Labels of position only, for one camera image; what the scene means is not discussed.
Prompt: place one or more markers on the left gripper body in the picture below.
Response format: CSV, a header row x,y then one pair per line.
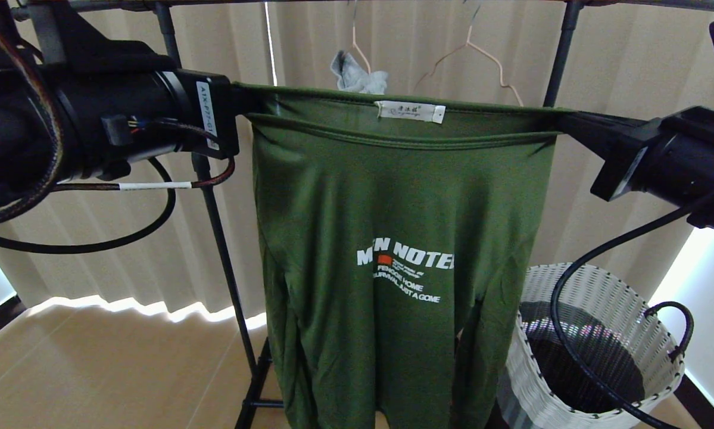
x,y
205,116

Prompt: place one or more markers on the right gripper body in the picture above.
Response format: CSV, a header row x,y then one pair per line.
x,y
672,164

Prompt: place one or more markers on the pale grey shorts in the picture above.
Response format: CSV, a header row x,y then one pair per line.
x,y
356,77

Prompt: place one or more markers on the pink clothes hanger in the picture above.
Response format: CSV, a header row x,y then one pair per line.
x,y
362,56
482,50

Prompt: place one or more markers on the green garment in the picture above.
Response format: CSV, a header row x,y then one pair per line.
x,y
392,196

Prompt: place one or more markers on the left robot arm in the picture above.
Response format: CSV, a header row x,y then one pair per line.
x,y
23,131

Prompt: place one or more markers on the white laundry basket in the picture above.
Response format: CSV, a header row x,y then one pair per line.
x,y
607,298

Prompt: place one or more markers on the black clothes rack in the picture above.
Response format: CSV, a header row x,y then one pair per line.
x,y
562,53

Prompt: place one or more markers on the beige curtain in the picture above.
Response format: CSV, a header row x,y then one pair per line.
x,y
619,59

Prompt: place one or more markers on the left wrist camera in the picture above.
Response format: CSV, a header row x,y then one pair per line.
x,y
106,42

